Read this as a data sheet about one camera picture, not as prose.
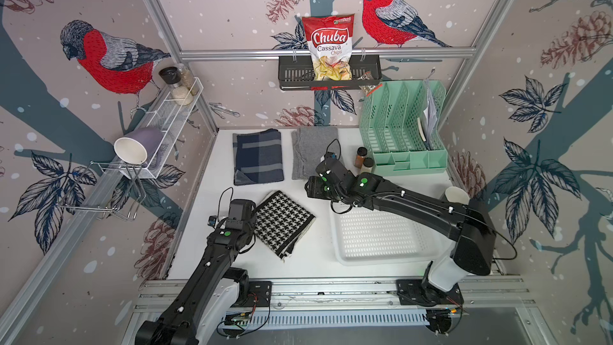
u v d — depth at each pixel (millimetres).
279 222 852
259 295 734
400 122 1129
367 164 952
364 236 854
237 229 634
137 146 611
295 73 951
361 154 988
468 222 430
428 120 925
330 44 817
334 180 591
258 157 1070
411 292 729
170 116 830
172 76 778
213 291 500
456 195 856
